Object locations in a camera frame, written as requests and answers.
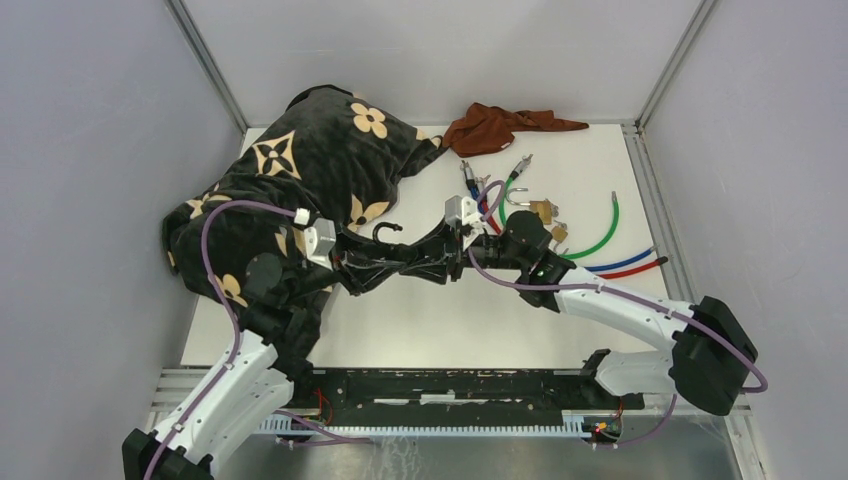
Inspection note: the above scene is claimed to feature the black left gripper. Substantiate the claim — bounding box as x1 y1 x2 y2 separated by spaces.
282 220 407 302

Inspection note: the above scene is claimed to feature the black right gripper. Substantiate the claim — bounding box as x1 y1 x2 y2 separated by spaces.
401 213 527 285

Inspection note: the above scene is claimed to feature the black padlock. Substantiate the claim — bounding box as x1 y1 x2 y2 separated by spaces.
370 221 405 248

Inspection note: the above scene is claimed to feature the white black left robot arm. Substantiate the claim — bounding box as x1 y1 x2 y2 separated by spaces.
122 303 409 479

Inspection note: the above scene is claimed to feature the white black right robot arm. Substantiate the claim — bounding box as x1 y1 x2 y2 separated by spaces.
402 212 768 416

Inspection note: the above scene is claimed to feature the black floral patterned blanket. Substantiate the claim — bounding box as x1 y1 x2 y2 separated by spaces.
161 85 445 378

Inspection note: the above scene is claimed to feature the small brass padlock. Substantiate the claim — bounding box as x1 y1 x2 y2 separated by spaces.
551 222 569 254

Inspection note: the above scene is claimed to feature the brown crumpled cloth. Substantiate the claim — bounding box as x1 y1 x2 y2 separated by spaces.
442 103 590 158

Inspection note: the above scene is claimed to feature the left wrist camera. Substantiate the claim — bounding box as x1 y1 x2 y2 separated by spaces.
304 218 336 270

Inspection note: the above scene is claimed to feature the red cable lock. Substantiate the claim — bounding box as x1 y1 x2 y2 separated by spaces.
498 176 668 279

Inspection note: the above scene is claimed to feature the blue cable lock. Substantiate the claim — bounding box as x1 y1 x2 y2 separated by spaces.
460 154 668 279

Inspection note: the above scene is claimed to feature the green cable lock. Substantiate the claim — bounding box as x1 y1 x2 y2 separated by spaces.
497 154 620 259

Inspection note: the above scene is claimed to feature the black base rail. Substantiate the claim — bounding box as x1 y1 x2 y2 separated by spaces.
287 368 645 427

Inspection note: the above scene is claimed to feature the white slotted cable duct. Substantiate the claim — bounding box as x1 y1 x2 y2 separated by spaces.
254 413 591 439

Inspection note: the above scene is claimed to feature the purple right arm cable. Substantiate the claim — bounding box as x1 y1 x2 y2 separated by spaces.
466 180 770 448

